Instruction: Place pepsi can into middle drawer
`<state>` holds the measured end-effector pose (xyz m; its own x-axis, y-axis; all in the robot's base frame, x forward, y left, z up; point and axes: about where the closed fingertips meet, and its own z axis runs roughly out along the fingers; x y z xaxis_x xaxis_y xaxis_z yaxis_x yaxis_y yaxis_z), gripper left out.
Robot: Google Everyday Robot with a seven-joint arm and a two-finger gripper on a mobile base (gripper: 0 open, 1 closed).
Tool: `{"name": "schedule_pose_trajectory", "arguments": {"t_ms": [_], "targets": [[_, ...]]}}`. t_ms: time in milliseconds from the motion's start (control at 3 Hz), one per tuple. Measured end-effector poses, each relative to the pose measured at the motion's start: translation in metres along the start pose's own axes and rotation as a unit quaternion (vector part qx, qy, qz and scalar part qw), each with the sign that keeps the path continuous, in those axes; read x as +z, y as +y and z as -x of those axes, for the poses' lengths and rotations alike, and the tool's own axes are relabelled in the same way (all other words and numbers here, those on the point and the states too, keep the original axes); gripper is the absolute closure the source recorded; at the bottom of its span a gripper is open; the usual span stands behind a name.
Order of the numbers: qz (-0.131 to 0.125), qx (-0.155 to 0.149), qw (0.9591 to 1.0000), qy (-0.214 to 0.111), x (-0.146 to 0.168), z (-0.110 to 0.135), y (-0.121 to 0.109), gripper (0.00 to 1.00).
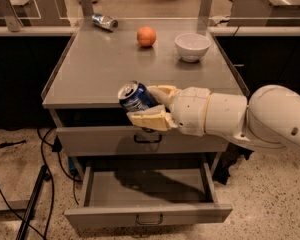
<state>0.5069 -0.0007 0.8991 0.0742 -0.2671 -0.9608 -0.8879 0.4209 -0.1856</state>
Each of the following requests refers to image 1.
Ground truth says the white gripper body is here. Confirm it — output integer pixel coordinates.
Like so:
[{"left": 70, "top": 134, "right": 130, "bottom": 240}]
[{"left": 169, "top": 87, "right": 211, "bottom": 136}]

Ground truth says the clear acrylic barrier panel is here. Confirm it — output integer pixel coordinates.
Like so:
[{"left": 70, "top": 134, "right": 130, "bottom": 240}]
[{"left": 10, "top": 0, "right": 300, "bottom": 33}]

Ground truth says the crumpled blue chip bag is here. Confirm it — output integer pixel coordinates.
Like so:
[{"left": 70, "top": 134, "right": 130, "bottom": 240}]
[{"left": 92, "top": 13, "right": 118, "bottom": 32}]

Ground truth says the black cable on floor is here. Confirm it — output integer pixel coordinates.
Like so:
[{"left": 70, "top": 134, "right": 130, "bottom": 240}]
[{"left": 0, "top": 127, "right": 83, "bottom": 240}]

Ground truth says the grey upper drawer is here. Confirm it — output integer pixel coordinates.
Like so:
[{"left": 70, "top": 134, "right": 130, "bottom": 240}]
[{"left": 56, "top": 126, "right": 228, "bottom": 157}]

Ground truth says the grey open lower drawer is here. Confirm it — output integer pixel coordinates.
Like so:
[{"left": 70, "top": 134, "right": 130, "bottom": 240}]
[{"left": 65, "top": 160, "right": 232, "bottom": 229}]

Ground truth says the white ceramic bowl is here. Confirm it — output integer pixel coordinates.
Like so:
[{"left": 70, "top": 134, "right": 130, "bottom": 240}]
[{"left": 175, "top": 33, "right": 211, "bottom": 62}]

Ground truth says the dark cloth on floor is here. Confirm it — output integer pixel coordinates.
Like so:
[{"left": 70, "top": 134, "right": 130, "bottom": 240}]
[{"left": 212, "top": 143, "right": 253, "bottom": 185}]

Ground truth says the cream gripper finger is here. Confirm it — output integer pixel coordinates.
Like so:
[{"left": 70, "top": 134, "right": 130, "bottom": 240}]
[
  {"left": 127, "top": 105, "right": 178, "bottom": 131},
  {"left": 147, "top": 85, "right": 180, "bottom": 108}
]

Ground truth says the grey drawer cabinet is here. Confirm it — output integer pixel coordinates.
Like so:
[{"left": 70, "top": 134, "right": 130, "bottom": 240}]
[{"left": 42, "top": 18, "right": 246, "bottom": 173}]

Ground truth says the orange fruit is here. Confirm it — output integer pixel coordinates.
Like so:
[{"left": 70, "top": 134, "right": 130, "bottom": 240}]
[{"left": 137, "top": 26, "right": 156, "bottom": 47}]

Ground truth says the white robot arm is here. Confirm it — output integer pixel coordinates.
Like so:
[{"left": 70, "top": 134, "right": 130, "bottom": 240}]
[{"left": 127, "top": 85, "right": 300, "bottom": 153}]

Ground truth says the black bar on floor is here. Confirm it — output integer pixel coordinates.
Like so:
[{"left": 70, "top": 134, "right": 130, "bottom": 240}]
[{"left": 16, "top": 165, "right": 47, "bottom": 240}]

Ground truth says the blue pepsi can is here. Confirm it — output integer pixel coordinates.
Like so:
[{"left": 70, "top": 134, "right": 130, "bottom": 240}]
[{"left": 118, "top": 81, "right": 158, "bottom": 112}]

